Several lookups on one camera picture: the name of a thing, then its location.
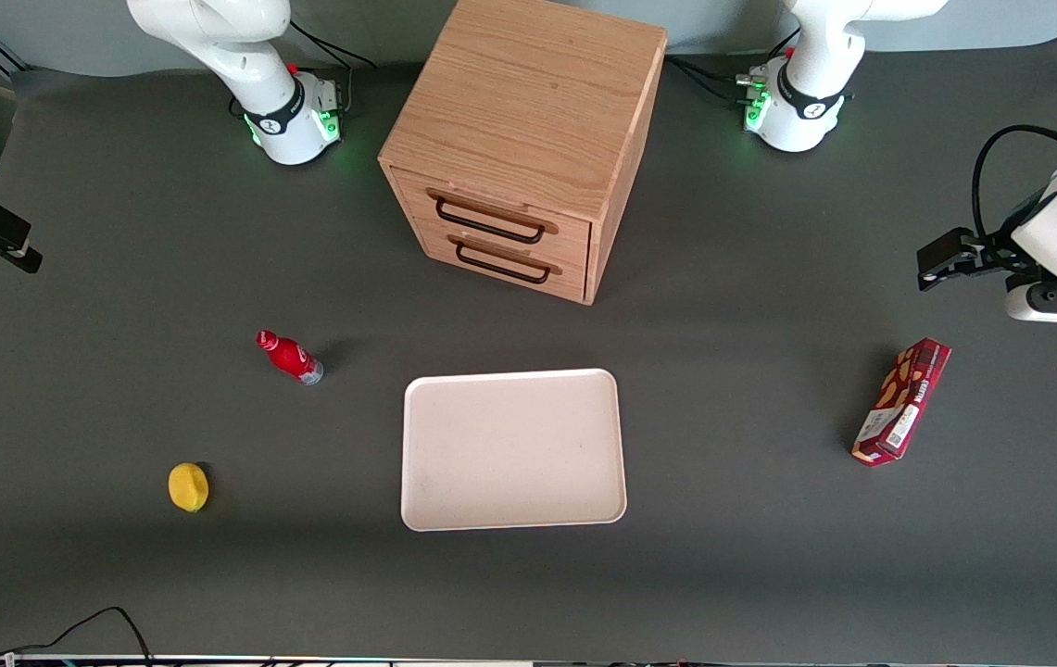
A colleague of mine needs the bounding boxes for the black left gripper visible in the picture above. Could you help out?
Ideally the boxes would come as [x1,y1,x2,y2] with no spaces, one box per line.
[917,226,1045,294]

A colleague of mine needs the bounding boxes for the red coke bottle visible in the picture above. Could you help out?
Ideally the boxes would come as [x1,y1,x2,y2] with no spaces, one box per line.
[256,330,325,386]

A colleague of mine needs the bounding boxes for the beige plastic tray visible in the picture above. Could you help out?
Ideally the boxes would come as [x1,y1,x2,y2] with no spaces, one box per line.
[401,368,629,534]

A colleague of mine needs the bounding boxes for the red cookie box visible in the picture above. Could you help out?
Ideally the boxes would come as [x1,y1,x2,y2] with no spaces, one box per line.
[850,337,953,469]

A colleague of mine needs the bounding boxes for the yellow lemon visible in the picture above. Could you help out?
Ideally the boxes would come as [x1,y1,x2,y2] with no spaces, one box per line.
[167,461,211,514]

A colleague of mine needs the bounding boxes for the wooden drawer cabinet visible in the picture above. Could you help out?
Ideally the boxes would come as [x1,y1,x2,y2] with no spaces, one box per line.
[377,0,670,308]

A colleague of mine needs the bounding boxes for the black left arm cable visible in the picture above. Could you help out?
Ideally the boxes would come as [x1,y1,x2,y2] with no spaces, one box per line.
[971,124,1057,244]

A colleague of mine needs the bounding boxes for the black left arm base cables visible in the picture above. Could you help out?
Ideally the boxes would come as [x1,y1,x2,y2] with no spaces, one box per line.
[665,28,803,105]

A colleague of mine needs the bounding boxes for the black arm base cables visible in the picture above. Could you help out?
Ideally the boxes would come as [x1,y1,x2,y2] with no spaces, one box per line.
[665,28,803,105]
[287,19,380,118]

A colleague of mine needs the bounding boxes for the wooden drawer with black handle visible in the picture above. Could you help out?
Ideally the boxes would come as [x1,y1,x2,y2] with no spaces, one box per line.
[411,220,592,304]
[389,167,594,268]

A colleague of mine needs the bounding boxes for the black right arm base cables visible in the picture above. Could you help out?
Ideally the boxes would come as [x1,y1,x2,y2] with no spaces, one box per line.
[287,19,380,118]

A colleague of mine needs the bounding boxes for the thin black floor cable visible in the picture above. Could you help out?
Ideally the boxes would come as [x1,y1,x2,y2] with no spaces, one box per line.
[0,606,155,667]

